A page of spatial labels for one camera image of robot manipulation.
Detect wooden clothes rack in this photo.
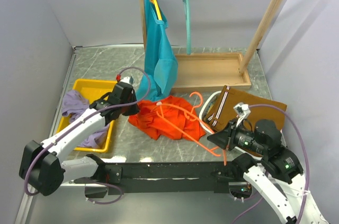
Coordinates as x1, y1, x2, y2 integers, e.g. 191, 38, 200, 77
139, 0, 283, 93

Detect brown shorts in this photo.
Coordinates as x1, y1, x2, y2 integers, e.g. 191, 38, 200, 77
204, 86, 287, 132

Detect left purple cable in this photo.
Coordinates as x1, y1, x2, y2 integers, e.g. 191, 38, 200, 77
23, 67, 151, 205

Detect purple t shirt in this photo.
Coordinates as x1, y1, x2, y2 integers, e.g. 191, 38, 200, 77
61, 89, 110, 149

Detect orange t shirt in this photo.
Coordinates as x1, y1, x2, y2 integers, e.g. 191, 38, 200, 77
128, 96, 206, 141

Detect blue t shirt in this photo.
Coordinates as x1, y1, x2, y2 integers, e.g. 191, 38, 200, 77
136, 0, 178, 102

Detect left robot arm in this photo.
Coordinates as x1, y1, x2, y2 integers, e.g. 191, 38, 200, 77
19, 77, 139, 196

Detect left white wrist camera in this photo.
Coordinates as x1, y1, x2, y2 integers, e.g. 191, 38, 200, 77
116, 74, 133, 85

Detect orange plastic hanger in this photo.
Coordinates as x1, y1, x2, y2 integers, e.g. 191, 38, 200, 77
156, 92, 228, 166

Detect white plastic basket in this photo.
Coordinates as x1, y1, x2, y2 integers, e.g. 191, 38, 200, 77
199, 91, 287, 160

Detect black base beam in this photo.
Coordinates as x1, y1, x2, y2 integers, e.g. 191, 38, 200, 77
99, 161, 246, 193

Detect teal plastic hanger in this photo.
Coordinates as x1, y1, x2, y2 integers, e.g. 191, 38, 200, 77
182, 0, 191, 55

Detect aluminium frame rail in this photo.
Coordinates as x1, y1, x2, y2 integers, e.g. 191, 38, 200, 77
14, 181, 104, 224

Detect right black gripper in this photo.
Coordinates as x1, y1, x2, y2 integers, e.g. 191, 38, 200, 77
206, 117, 265, 154

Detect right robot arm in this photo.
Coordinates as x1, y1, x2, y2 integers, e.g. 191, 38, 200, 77
207, 119, 327, 223

